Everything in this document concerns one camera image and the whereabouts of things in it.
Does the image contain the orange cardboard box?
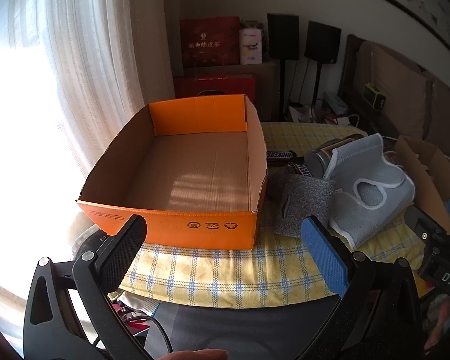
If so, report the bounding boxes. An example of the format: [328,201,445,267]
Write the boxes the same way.
[77,94,267,250]

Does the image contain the right black speaker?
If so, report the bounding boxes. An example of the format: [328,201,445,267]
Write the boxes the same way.
[304,20,341,64]

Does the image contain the white paper bag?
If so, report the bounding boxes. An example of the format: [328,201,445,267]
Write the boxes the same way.
[289,105,315,124]

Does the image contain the Snickers chocolate bar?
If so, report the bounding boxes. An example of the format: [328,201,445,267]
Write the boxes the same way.
[285,163,312,177]
[266,150,305,167]

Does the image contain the grey knit wrist band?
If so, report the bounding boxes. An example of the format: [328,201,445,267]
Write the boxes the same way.
[267,172,335,238]

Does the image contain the green alarm clock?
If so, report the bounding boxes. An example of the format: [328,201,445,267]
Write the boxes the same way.
[362,83,386,111]

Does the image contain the person's left hand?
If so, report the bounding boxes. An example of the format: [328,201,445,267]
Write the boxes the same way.
[159,349,229,360]

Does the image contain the red tea gift bag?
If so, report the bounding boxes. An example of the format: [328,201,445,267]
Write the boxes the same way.
[179,16,241,68]

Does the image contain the brown lidded seed jar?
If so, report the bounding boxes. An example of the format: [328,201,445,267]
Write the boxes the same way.
[382,135,403,168]

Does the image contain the yellow plaid bed sheet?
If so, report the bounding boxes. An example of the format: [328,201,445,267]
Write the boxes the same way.
[112,123,429,309]

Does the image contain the left black speaker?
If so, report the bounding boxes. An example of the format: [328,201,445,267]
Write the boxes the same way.
[267,13,300,61]

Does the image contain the grey mesh knee brace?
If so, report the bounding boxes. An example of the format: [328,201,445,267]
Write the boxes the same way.
[323,134,416,249]

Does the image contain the open brown cardboard box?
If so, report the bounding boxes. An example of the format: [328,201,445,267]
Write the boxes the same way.
[394,136,450,235]

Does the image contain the red Ferrero Collection box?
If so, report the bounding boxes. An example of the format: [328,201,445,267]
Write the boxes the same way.
[174,75,256,102]

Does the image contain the white small box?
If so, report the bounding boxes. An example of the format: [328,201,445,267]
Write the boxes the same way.
[323,92,349,116]

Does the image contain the brown labelled glass jar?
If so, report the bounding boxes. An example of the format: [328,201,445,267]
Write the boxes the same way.
[304,133,364,179]

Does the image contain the person's right hand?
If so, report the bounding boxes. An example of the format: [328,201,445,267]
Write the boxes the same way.
[424,294,450,351]

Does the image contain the black speaker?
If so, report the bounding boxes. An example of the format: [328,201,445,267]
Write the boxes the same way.
[304,20,341,64]
[267,13,300,61]

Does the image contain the white sheer curtain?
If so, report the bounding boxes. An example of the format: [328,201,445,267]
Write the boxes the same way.
[0,0,176,301]

